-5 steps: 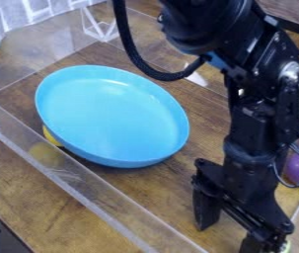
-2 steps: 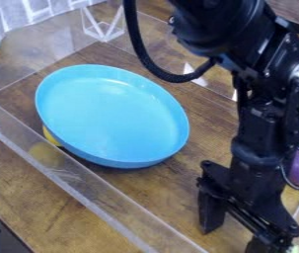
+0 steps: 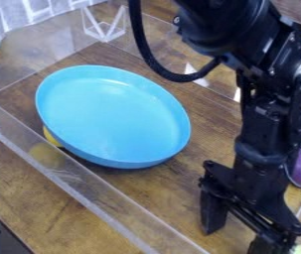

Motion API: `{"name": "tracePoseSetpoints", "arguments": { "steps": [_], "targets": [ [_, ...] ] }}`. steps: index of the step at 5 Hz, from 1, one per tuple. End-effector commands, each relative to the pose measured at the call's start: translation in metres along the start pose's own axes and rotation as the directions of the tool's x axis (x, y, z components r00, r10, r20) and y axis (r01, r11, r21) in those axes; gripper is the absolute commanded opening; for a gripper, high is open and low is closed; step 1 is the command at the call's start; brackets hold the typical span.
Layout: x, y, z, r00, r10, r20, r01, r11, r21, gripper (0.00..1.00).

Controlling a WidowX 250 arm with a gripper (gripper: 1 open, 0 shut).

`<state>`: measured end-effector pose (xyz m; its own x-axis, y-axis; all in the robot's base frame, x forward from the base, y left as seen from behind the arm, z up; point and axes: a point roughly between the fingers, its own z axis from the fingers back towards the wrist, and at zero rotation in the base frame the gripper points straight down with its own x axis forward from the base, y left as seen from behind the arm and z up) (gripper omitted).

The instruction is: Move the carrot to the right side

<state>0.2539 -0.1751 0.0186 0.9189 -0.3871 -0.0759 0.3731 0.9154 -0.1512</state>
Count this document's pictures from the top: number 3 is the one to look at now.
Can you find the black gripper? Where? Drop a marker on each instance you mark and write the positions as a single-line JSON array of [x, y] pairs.
[[249, 190]]

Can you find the blue plastic plate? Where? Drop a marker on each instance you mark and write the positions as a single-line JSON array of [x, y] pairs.
[[111, 116]]

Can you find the orange toy carrot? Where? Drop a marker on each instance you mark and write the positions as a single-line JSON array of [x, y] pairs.
[[296, 249]]

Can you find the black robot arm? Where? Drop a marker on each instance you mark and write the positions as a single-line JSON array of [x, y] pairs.
[[247, 35]]

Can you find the yellow toy lemon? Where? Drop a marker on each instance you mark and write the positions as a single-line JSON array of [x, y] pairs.
[[50, 137]]

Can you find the white patterned curtain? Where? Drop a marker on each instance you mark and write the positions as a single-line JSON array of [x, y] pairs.
[[20, 13]]

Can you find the clear acrylic front wall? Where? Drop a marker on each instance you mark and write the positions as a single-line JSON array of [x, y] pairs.
[[146, 231]]

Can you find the clear acrylic wall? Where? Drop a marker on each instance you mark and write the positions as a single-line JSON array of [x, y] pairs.
[[107, 24], [146, 231]]

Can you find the clear acrylic back wall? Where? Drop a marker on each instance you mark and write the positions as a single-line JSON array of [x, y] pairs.
[[107, 24]]

